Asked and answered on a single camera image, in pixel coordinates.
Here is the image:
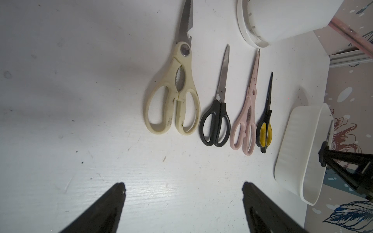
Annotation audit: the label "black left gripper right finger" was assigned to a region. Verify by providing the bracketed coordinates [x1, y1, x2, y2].
[242, 182, 306, 233]

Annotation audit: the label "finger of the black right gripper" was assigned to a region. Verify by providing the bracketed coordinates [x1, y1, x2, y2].
[318, 141, 373, 201]

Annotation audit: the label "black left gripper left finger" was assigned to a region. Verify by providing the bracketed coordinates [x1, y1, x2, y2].
[61, 183, 126, 233]

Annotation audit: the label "pink kitchen scissors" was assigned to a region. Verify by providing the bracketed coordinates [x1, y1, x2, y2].
[230, 49, 260, 156]

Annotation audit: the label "yellow black scissors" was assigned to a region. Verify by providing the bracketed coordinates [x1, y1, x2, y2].
[256, 72, 273, 153]

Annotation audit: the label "small black scissors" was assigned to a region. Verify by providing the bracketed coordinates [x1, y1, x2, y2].
[199, 45, 231, 147]

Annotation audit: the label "cream kitchen scissors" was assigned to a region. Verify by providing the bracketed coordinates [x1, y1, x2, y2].
[144, 0, 201, 136]

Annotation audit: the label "white storage box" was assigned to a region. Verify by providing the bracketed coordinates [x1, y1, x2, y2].
[275, 103, 334, 206]

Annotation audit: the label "white utensil holder cup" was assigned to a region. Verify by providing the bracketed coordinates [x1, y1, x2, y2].
[237, 0, 343, 49]

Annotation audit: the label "grey black handled scissors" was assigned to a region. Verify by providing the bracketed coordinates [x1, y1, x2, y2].
[326, 119, 334, 146]

